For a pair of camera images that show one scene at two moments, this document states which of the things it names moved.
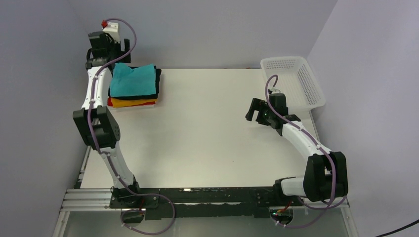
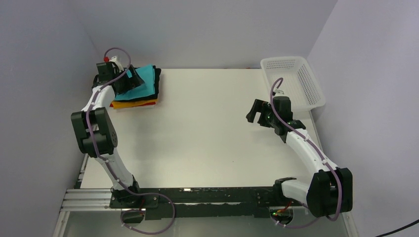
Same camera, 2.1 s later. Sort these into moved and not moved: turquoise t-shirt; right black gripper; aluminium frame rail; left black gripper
Moved: left black gripper
Not moved: right black gripper; turquoise t-shirt; aluminium frame rail
